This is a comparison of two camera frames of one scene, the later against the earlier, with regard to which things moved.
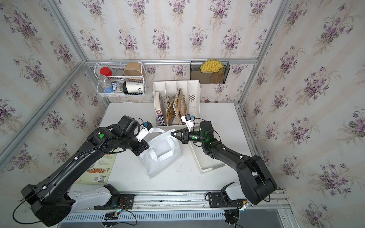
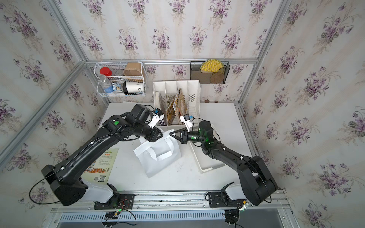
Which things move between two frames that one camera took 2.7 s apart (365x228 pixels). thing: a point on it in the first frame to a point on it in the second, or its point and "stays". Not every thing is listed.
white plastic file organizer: (172, 99) stays
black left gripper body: (137, 147) to (150, 135)
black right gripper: (185, 134) stays
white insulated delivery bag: (164, 149) stays
